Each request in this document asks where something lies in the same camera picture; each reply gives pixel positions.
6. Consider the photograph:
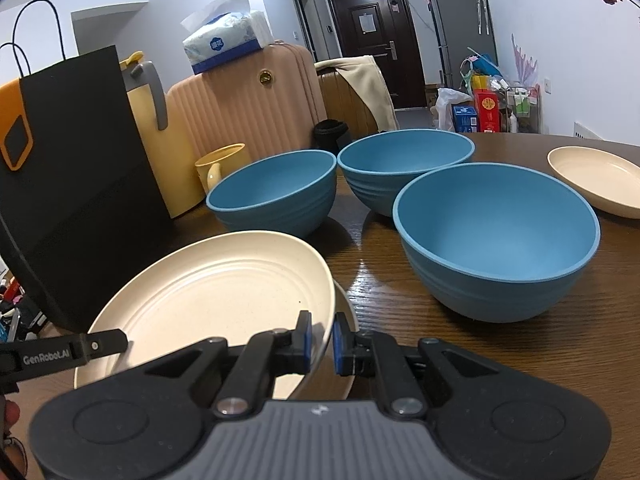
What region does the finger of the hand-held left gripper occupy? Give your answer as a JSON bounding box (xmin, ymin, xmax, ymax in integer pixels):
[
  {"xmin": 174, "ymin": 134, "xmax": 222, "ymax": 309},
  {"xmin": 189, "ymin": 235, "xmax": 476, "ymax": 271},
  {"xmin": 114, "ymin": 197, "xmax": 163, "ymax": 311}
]
[{"xmin": 76, "ymin": 328, "xmax": 130, "ymax": 361}]

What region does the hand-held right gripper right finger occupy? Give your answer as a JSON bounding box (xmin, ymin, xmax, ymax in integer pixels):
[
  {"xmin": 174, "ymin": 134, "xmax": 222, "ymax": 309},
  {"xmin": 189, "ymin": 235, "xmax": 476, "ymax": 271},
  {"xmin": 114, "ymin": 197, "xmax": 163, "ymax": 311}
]
[{"xmin": 332, "ymin": 311, "xmax": 511, "ymax": 419}]

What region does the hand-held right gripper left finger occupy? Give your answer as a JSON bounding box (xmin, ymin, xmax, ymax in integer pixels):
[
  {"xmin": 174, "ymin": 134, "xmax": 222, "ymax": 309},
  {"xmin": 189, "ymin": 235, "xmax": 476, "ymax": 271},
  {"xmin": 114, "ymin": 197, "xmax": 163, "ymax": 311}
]
[{"xmin": 131, "ymin": 310, "xmax": 315, "ymax": 420}]

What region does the cream plate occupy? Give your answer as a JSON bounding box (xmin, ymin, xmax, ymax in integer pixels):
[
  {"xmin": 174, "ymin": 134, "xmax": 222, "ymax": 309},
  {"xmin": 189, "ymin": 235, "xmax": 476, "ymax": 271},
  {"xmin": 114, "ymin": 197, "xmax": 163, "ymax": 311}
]
[
  {"xmin": 275, "ymin": 277, "xmax": 359, "ymax": 401},
  {"xmin": 74, "ymin": 230, "xmax": 335, "ymax": 391},
  {"xmin": 546, "ymin": 146, "xmax": 640, "ymax": 220}
]

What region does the blue bowl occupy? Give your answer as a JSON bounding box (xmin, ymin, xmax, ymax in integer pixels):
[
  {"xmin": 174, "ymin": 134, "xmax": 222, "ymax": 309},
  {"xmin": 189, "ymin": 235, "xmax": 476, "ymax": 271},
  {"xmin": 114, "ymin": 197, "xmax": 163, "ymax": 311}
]
[
  {"xmin": 337, "ymin": 129, "xmax": 476, "ymax": 219},
  {"xmin": 392, "ymin": 162, "xmax": 601, "ymax": 324},
  {"xmin": 206, "ymin": 150, "xmax": 338, "ymax": 240}
]

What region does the person's left hand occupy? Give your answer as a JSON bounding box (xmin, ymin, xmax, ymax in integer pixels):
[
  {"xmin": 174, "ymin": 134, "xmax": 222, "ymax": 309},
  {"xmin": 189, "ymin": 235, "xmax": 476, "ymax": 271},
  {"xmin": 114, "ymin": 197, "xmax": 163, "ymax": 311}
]
[{"xmin": 0, "ymin": 394, "xmax": 22, "ymax": 436}]

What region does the pile of assorted clutter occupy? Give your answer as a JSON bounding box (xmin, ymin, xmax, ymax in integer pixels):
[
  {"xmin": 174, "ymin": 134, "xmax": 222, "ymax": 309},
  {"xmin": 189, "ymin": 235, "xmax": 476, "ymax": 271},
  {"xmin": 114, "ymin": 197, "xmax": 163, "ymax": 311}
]
[{"xmin": 0, "ymin": 260, "xmax": 51, "ymax": 342}]

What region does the black paper bag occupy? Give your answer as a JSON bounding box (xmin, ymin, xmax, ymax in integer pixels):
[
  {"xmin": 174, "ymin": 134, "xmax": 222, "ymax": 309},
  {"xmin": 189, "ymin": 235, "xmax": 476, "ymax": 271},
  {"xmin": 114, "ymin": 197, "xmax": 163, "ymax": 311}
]
[{"xmin": 0, "ymin": 0, "xmax": 174, "ymax": 334}]

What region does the yellow mug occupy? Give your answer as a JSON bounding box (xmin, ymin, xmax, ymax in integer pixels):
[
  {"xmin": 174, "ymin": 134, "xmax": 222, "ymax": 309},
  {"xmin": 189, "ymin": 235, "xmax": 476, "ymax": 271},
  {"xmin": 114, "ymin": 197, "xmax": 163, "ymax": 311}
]
[{"xmin": 194, "ymin": 143, "xmax": 251, "ymax": 195}]

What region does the black cylindrical cup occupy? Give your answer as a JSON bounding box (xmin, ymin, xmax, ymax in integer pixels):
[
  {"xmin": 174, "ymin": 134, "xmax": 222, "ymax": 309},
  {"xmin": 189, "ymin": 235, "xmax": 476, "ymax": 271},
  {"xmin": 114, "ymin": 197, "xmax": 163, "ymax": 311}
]
[{"xmin": 314, "ymin": 119, "xmax": 354, "ymax": 154}]

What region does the pink ribbed suitcase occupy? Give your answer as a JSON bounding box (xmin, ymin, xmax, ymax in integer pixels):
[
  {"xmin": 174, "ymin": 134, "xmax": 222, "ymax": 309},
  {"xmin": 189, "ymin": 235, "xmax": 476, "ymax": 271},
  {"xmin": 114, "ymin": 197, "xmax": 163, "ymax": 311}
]
[{"xmin": 166, "ymin": 40, "xmax": 329, "ymax": 171}]

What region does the brown chair with cloth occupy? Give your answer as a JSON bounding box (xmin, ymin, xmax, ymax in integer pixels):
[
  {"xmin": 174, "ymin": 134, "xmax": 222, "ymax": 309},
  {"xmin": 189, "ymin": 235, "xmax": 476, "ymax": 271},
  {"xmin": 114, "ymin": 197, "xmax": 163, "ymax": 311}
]
[{"xmin": 315, "ymin": 55, "xmax": 401, "ymax": 131}]

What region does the blue box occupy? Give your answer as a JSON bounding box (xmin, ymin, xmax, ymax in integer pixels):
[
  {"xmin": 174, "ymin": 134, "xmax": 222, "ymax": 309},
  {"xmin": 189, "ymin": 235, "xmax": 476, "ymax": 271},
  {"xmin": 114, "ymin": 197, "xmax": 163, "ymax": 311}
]
[{"xmin": 452, "ymin": 105, "xmax": 479, "ymax": 134}]

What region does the white plastic bag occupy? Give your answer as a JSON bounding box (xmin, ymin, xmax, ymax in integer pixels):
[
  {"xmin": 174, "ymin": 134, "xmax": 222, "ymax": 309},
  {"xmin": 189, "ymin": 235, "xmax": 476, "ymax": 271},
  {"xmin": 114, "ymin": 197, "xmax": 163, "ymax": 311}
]
[{"xmin": 433, "ymin": 87, "xmax": 474, "ymax": 132}]

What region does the red box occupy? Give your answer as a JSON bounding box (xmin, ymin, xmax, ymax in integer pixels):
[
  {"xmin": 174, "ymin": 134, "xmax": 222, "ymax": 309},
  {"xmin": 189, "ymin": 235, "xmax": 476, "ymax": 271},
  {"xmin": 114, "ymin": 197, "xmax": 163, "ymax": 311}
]
[{"xmin": 474, "ymin": 89, "xmax": 503, "ymax": 134}]

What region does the dark brown door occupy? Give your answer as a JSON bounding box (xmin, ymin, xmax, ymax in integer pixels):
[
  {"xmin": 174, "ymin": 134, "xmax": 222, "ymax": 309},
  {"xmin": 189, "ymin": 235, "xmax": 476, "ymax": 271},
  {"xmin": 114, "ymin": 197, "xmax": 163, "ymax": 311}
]
[{"xmin": 326, "ymin": 0, "xmax": 426, "ymax": 111}]

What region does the colourful plastic items pile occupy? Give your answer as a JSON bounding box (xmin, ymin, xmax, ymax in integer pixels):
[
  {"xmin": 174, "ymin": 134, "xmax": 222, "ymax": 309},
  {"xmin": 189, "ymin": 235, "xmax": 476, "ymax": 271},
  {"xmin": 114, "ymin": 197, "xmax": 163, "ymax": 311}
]
[{"xmin": 462, "ymin": 47, "xmax": 504, "ymax": 91}]

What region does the blue and white tissue pack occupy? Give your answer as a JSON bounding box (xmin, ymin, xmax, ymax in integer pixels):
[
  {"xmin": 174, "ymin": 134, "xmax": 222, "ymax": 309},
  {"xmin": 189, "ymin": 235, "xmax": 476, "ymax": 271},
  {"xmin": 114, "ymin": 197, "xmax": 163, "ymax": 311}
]
[{"xmin": 180, "ymin": 0, "xmax": 275, "ymax": 76}]

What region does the grey interior doorway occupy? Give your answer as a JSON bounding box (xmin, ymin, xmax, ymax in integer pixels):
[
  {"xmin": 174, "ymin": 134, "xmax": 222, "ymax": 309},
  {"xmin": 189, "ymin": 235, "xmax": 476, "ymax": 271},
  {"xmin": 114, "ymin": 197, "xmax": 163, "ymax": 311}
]
[{"xmin": 287, "ymin": 0, "xmax": 321, "ymax": 64}]

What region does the grey refrigerator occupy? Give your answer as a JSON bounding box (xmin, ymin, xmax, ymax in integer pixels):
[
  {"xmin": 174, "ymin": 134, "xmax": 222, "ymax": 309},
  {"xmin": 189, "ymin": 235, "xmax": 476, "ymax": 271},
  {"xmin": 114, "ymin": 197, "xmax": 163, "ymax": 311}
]
[{"xmin": 422, "ymin": 0, "xmax": 499, "ymax": 94}]

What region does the folded pale umbrella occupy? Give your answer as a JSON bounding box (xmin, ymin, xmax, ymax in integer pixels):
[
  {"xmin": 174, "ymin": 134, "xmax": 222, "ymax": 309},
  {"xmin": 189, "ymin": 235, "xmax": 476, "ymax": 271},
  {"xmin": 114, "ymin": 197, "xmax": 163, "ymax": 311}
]
[{"xmin": 470, "ymin": 0, "xmax": 490, "ymax": 36}]

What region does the yellow kettle with grey handle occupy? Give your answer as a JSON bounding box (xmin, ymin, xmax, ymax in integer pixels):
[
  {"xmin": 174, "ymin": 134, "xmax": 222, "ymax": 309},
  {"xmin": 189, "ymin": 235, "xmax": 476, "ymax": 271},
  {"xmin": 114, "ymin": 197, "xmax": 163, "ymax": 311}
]
[{"xmin": 119, "ymin": 51, "xmax": 209, "ymax": 220}]

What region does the wire rack with bottles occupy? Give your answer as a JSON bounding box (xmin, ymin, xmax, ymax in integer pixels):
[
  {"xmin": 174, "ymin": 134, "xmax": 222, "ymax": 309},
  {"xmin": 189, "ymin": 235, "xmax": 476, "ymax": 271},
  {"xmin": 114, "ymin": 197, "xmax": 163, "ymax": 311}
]
[{"xmin": 502, "ymin": 85, "xmax": 544, "ymax": 135}]

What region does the purple wall decoration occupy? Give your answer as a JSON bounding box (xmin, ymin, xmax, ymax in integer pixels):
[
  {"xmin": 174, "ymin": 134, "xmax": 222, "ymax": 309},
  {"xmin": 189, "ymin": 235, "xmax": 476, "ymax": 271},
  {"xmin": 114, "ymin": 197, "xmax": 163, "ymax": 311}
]
[{"xmin": 510, "ymin": 34, "xmax": 540, "ymax": 86}]

